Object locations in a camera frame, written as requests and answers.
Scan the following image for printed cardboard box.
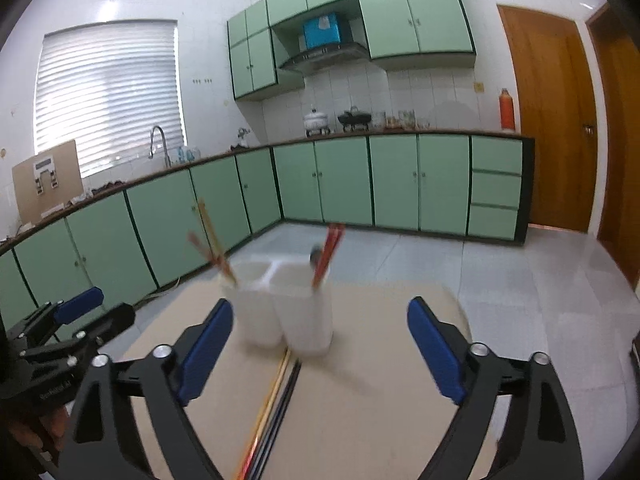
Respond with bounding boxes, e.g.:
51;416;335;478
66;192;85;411
12;140;85;225

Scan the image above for green lower kitchen cabinets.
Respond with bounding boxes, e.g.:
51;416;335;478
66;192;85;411
0;130;536;331

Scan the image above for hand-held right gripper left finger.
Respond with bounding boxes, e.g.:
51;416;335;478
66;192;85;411
59;297;235;480

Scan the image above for black chopstick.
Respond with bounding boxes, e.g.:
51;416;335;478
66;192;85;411
251;359;298;480
261;361;303;480

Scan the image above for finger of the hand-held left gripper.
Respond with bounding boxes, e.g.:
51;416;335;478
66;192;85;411
22;303;136;367
5;287;105;343

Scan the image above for dark cloth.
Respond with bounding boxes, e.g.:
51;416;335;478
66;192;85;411
75;180;126;203

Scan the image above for white two-compartment utensil holder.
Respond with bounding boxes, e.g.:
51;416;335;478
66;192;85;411
221;259;334;358

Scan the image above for orange thermos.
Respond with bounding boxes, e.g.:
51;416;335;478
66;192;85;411
498;88;516;132

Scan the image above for black range hood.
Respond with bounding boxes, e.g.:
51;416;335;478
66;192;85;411
278;42;369;77

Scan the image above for wooden door with handle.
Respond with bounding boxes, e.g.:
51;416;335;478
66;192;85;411
496;4;598;233

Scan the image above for person's left hand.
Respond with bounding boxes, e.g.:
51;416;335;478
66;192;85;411
6;404;69;453

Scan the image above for green kitchen cabinets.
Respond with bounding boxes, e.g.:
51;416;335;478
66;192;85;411
0;130;536;331
226;0;476;102

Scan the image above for green upper kitchen cabinets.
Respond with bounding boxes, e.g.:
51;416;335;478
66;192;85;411
226;0;476;102

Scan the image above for plain wooden door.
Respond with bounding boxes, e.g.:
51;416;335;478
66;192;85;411
585;2;640;291

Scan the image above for black cooking pot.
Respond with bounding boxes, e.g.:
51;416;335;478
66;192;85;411
337;106;373;128

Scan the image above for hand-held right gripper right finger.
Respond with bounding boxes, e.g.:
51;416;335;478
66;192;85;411
406;296;586;480

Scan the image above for brown chopstick dark red handle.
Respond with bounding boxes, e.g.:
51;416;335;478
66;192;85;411
234;347;292;480
240;349;295;480

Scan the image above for white window blind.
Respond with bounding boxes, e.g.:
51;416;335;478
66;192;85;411
34;20;181;178

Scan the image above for white cooking pot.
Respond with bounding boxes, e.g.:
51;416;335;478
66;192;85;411
303;107;330;131

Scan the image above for blue box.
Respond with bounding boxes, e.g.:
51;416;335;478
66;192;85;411
302;12;344;50

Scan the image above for metal kitchen faucet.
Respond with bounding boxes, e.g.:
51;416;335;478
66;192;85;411
149;125;172;168

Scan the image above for white floor cable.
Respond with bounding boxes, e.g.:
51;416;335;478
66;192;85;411
134;277;182;308

